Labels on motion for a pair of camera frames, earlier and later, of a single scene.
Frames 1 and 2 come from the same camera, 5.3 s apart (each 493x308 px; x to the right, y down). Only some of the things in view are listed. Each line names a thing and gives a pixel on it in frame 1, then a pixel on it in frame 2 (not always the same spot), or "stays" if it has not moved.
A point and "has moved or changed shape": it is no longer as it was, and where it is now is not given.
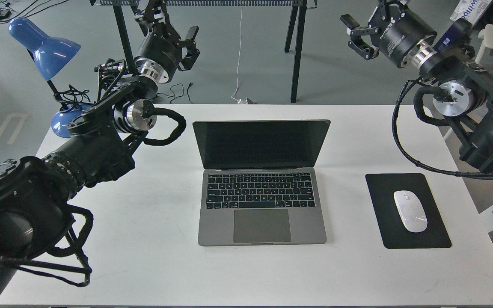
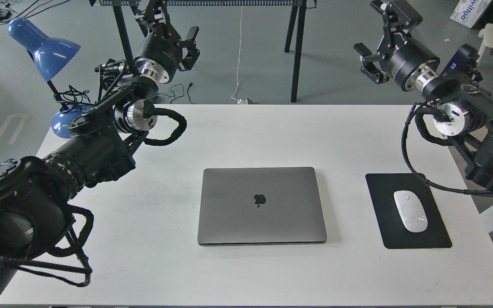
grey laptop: [260, 185] has moved or changed shape
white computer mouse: [411, 211] stays
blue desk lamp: [49, 54] stays
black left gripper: [163, 45] stays
